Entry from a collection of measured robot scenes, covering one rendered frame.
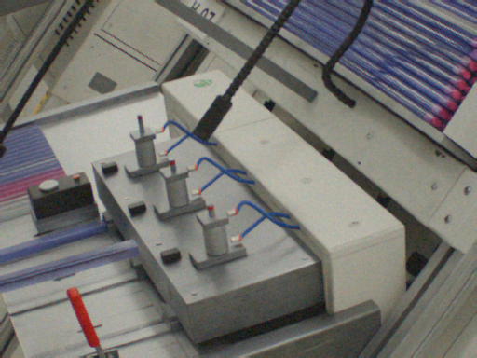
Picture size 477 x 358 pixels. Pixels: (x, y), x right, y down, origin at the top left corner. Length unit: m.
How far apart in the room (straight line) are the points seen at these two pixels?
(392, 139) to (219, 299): 0.25
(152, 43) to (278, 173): 1.31
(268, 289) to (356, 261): 0.08
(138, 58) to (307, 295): 1.45
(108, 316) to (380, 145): 0.32
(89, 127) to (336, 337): 0.62
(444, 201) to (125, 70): 1.49
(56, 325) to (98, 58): 1.36
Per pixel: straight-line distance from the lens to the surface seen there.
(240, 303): 0.95
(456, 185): 0.95
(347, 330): 0.97
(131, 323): 1.02
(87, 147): 1.40
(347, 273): 0.96
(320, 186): 1.04
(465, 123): 0.92
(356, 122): 1.10
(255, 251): 0.99
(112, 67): 2.35
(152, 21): 2.35
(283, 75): 1.15
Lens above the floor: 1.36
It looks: 7 degrees down
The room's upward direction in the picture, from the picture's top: 35 degrees clockwise
